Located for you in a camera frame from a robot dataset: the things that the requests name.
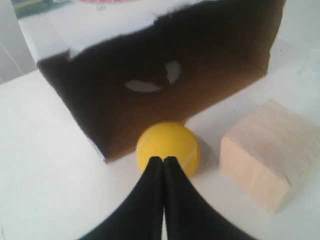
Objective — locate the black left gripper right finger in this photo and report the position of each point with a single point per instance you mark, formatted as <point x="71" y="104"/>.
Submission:
<point x="187" y="215"/>

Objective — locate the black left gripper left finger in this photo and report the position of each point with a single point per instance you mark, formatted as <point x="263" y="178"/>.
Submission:
<point x="140" y="215"/>

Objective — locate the yellow tennis ball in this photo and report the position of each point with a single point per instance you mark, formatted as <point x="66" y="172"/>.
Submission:
<point x="169" y="139"/>

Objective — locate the light wooden cube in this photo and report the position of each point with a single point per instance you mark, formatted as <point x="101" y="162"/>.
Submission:
<point x="270" y="154"/>

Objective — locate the blue white cardboard box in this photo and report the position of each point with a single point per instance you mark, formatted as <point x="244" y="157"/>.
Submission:
<point x="120" y="66"/>

